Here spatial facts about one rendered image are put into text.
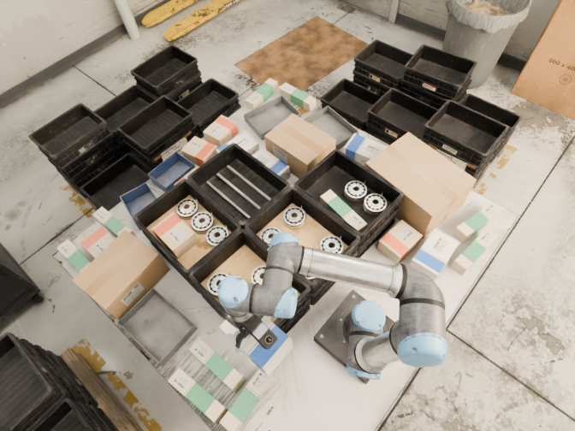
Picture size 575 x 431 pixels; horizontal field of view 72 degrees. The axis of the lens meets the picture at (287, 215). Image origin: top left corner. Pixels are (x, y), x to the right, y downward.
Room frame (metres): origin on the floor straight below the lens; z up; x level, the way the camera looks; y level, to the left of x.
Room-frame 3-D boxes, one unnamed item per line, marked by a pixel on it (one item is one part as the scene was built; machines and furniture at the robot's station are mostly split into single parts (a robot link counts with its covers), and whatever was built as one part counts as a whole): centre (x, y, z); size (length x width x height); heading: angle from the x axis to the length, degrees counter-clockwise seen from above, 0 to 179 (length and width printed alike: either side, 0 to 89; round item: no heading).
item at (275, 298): (0.38, 0.05, 1.41); 0.11 x 0.11 x 0.08; 76
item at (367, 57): (2.50, -0.85, 0.31); 0.40 x 0.30 x 0.34; 44
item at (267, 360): (0.37, 0.14, 1.09); 0.20 x 0.12 x 0.09; 44
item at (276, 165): (1.35, 0.07, 0.74); 0.20 x 0.12 x 0.09; 42
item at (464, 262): (0.76, -0.82, 0.73); 0.24 x 0.06 x 0.06; 127
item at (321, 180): (1.03, -0.28, 0.87); 0.40 x 0.30 x 0.11; 41
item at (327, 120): (1.61, -0.28, 0.73); 0.27 x 0.20 x 0.05; 31
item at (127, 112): (2.25, 1.06, 0.31); 0.40 x 0.30 x 0.34; 134
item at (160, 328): (0.57, 0.59, 0.73); 0.27 x 0.20 x 0.05; 46
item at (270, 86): (1.95, 0.08, 0.73); 0.24 x 0.06 x 0.06; 139
